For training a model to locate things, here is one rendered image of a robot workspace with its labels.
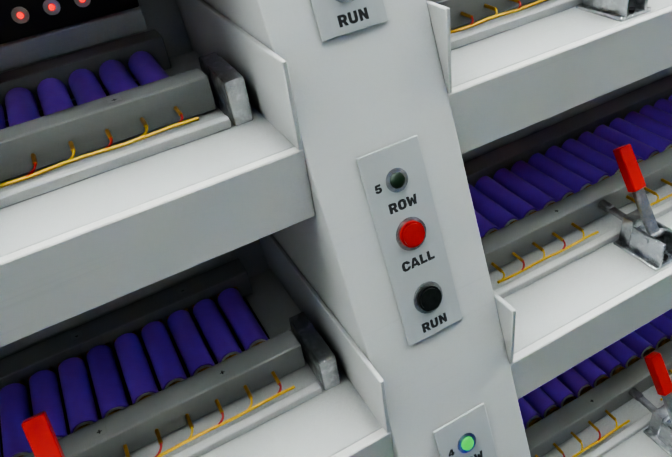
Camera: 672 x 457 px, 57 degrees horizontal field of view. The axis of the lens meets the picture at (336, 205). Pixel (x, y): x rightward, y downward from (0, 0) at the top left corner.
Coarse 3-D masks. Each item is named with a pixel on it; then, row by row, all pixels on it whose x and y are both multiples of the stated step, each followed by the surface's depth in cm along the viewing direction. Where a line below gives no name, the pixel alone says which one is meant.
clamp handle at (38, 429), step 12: (24, 420) 33; (36, 420) 33; (48, 420) 34; (24, 432) 33; (36, 432) 33; (48, 432) 33; (36, 444) 33; (48, 444) 33; (36, 456) 33; (48, 456) 33; (60, 456) 33
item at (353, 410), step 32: (224, 256) 50; (288, 256) 46; (160, 288) 49; (256, 288) 51; (288, 288) 49; (288, 320) 48; (320, 320) 43; (0, 352) 45; (320, 352) 41; (352, 352) 39; (288, 384) 43; (320, 384) 42; (352, 384) 42; (384, 384) 36; (224, 416) 41; (288, 416) 41; (320, 416) 40; (352, 416) 40; (384, 416) 38; (224, 448) 39; (256, 448) 39; (288, 448) 39; (320, 448) 38; (352, 448) 38; (384, 448) 39
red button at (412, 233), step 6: (408, 222) 36; (414, 222) 36; (402, 228) 36; (408, 228) 36; (414, 228) 36; (420, 228) 36; (402, 234) 36; (408, 234) 36; (414, 234) 36; (420, 234) 36; (402, 240) 36; (408, 240) 36; (414, 240) 36; (420, 240) 36; (408, 246) 36; (414, 246) 36
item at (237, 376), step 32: (256, 352) 42; (288, 352) 42; (192, 384) 41; (224, 384) 41; (256, 384) 42; (128, 416) 39; (160, 416) 39; (192, 416) 41; (64, 448) 38; (96, 448) 38; (128, 448) 39; (160, 448) 39
